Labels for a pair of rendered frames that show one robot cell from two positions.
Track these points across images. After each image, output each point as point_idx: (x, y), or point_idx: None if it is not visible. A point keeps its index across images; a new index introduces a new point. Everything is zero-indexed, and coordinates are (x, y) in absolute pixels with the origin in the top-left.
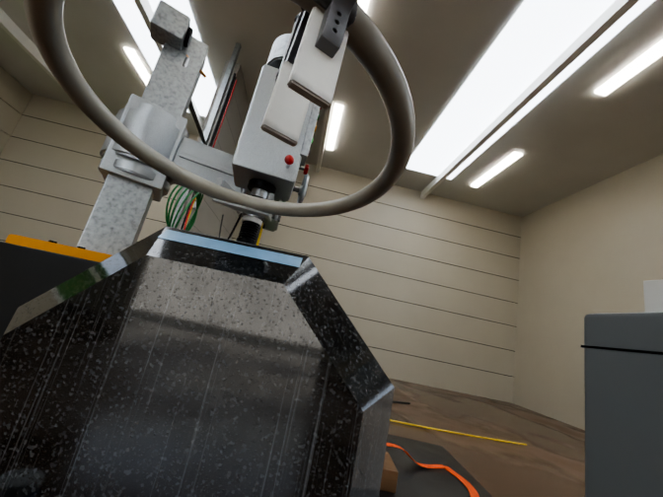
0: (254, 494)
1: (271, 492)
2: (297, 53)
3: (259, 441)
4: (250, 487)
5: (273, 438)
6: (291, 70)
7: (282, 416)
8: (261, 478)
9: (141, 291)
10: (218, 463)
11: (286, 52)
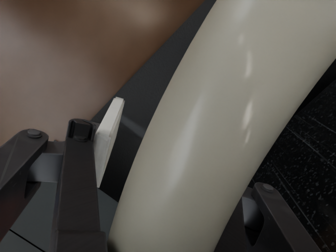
0: (296, 194)
1: (287, 203)
2: (116, 108)
3: (314, 209)
4: (300, 193)
5: (307, 219)
6: (121, 103)
7: (312, 232)
8: (297, 201)
9: None
10: (327, 180)
11: (274, 219)
